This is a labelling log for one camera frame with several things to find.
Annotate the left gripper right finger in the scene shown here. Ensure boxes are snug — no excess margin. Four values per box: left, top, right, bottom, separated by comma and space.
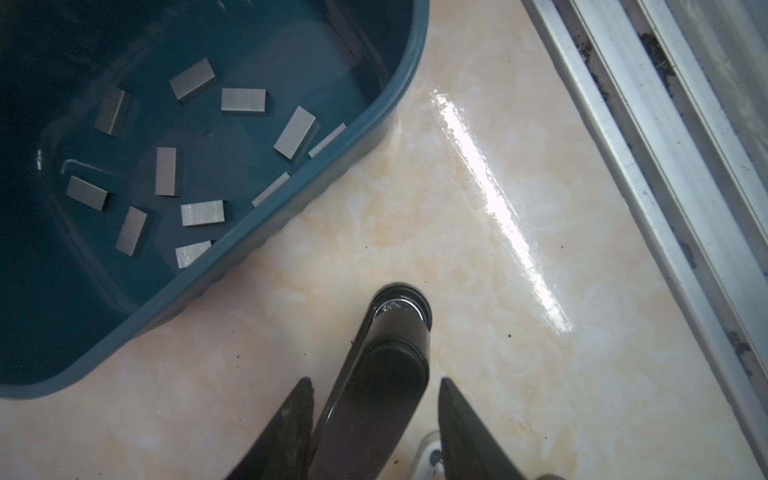
438, 377, 525, 479

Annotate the aluminium front rail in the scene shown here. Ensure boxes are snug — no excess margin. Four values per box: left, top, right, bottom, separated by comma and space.
525, 1, 767, 466

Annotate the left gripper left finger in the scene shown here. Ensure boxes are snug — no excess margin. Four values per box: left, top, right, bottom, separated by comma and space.
226, 377, 314, 479

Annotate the teal plastic tray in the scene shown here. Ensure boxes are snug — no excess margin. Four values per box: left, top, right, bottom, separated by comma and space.
1, 1, 430, 400

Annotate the staple strip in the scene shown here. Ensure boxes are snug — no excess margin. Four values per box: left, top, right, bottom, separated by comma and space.
115, 206, 147, 256
180, 200, 226, 227
221, 88, 267, 114
169, 58, 216, 102
66, 176, 109, 211
251, 172, 290, 208
175, 240, 212, 270
308, 123, 346, 158
155, 147, 177, 197
94, 86, 133, 138
274, 106, 317, 161

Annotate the black stapler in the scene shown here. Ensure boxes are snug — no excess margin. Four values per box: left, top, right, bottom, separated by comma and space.
307, 283, 433, 479

